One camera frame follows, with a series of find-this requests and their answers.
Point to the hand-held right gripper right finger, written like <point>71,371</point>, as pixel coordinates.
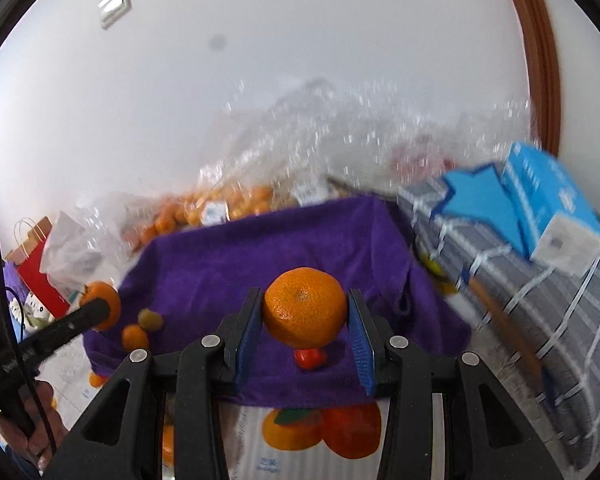
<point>362,355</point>

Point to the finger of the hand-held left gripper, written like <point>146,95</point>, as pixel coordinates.
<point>65,327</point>

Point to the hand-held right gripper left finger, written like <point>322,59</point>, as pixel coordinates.
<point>247,340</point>

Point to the whole mandarin orange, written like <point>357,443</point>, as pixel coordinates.
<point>102,292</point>
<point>134,336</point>
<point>305,307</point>

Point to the small red tomato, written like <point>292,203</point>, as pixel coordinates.
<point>310,358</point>

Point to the purple towel-lined tray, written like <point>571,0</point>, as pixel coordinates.
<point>205,270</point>

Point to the small brown round fruit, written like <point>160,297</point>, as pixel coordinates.
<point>150,319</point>

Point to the person's left hand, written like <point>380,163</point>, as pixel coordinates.
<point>50,425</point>

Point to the red paper bag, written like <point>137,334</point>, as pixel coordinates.
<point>40,275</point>

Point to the white plastic bag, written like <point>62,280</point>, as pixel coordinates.
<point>70,250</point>

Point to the fruit-printed tablecloth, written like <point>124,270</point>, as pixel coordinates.
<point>252,440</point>

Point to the small clear plastic bag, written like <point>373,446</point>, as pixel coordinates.
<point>110,215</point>

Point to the clear bag of mandarins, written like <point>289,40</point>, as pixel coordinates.
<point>195,210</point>

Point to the wooden stick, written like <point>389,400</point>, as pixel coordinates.
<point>505,325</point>

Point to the blue star-shaped paper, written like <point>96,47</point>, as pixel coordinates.
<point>480,200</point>

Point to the grey plaid folded cloth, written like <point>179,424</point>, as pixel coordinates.
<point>570,320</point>

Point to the crumpled clear plastic wrap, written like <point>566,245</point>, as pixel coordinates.
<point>340,135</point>

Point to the blue tissue box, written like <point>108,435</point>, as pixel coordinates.
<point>545,195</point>

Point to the white light switch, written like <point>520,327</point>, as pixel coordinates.
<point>114,6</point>

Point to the brown wooden door frame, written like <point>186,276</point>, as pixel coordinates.
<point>535,50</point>

